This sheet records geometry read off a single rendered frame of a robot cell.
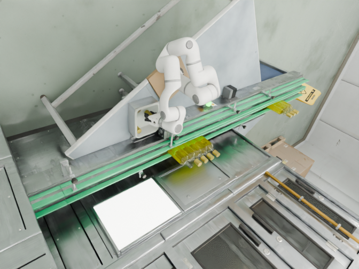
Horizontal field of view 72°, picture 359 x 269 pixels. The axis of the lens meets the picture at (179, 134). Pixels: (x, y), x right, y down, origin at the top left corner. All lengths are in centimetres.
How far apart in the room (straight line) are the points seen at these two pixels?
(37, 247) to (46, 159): 96
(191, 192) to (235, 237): 37
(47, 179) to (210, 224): 94
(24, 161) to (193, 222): 120
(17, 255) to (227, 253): 98
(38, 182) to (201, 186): 95
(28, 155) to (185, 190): 112
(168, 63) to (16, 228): 95
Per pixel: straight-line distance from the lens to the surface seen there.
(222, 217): 161
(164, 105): 125
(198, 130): 179
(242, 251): 153
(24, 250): 109
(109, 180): 155
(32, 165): 193
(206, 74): 141
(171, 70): 127
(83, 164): 154
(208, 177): 173
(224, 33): 184
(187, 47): 132
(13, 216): 121
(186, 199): 158
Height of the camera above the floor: 190
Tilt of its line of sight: 35 degrees down
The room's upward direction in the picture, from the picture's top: 131 degrees clockwise
